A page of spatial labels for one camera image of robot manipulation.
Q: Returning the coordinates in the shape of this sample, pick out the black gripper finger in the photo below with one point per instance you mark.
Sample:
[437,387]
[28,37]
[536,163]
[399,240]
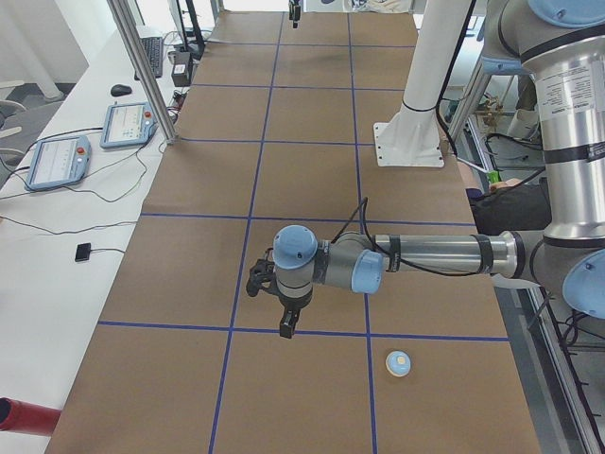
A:
[294,12]

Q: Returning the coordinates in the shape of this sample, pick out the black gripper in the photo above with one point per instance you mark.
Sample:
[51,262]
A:
[291,304]

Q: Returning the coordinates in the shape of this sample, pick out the blue and cream call bell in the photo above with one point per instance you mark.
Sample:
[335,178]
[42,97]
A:
[398,363]

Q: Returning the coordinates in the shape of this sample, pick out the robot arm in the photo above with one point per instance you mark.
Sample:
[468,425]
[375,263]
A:
[561,44]

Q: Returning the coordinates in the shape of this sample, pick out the black power adapter box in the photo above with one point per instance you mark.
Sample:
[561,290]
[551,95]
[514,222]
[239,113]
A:
[182,68]

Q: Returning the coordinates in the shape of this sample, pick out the black keyboard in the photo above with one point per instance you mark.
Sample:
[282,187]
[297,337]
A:
[154,50]

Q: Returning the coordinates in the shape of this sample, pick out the black computer mouse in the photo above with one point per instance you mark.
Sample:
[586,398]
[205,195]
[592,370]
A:
[119,90]

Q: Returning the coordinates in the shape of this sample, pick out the far blue teach pendant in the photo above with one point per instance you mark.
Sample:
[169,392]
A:
[128,125]

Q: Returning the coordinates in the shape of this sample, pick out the blue teach pendant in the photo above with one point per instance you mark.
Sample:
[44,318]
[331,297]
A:
[58,162]
[128,125]

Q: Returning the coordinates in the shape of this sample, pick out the small black puck device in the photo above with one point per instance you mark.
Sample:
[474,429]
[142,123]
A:
[83,252]

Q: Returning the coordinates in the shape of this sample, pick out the seated person in black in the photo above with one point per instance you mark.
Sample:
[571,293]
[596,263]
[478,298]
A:
[511,205]

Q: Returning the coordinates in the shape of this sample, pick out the near blue teach pendant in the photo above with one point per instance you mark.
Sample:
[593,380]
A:
[58,162]

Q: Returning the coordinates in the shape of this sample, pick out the red cylinder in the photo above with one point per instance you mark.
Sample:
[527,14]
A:
[23,417]

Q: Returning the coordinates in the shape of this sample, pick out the aluminium frame post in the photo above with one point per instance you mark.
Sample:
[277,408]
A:
[127,28]

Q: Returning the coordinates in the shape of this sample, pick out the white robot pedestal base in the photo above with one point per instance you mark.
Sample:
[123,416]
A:
[412,137]

